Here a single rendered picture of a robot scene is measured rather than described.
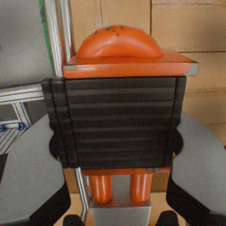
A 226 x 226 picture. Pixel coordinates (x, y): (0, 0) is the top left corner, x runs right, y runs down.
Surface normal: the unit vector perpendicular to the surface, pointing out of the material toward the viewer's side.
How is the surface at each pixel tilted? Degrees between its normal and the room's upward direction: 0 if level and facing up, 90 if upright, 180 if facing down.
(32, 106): 0
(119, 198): 90
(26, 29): 0
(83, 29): 0
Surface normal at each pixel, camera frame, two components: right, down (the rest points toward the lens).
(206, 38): 0.02, 0.49
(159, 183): 0.00, -0.87
